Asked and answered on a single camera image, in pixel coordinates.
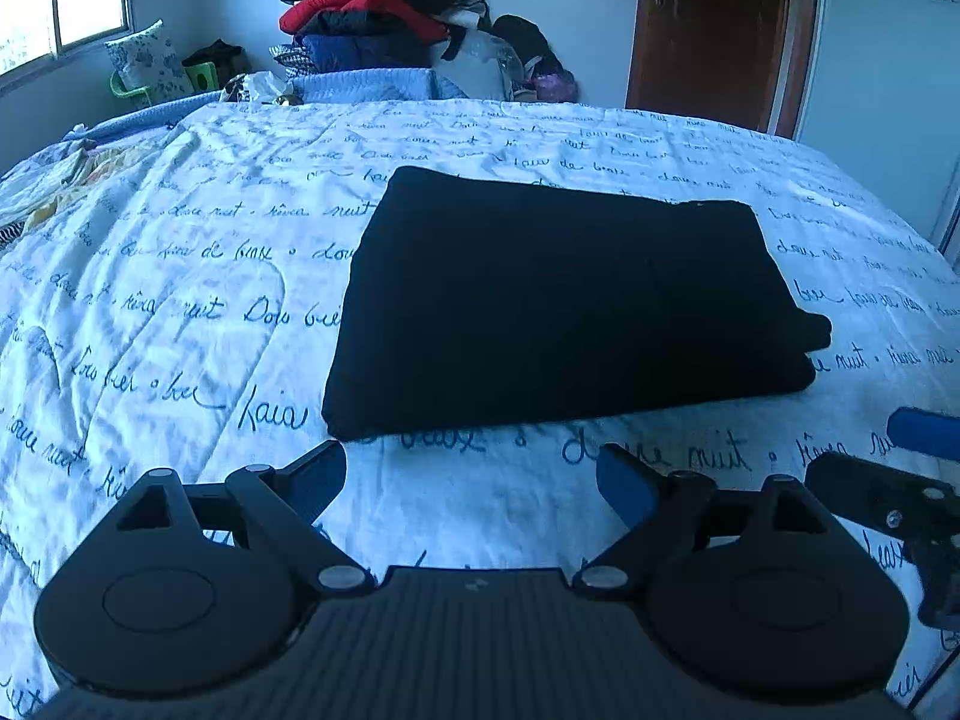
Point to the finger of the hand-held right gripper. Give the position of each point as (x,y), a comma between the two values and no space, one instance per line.
(870,491)
(926,431)

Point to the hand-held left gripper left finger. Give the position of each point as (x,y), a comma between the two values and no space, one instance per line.
(319,480)

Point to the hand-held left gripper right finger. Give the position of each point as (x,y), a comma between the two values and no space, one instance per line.
(626,484)

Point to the black pants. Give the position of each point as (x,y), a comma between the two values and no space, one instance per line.
(562,292)

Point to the white script-printed quilt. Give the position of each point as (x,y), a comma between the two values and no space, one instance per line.
(187,300)

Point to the yellow patterned cloth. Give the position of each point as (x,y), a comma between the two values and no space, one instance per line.
(67,180)

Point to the white crumpled bag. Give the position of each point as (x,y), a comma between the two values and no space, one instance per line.
(262,86)

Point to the light blue quilted blanket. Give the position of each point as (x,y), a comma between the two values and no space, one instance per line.
(360,84)

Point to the purple bag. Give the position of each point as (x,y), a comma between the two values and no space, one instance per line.
(555,86)

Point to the green plastic chair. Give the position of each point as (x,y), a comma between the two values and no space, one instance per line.
(201,76)

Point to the dark blue jacket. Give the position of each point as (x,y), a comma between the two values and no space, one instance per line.
(360,52)

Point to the clear plastic bag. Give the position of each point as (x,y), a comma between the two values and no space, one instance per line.
(480,64)

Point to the black garment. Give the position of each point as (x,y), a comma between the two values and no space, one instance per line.
(525,41)

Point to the floral pillow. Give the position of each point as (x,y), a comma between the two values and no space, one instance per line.
(146,60)

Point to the brown wooden door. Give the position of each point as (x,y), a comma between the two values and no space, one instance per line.
(712,30)

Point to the pile of clothes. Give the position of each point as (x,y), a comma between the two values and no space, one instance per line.
(390,15)

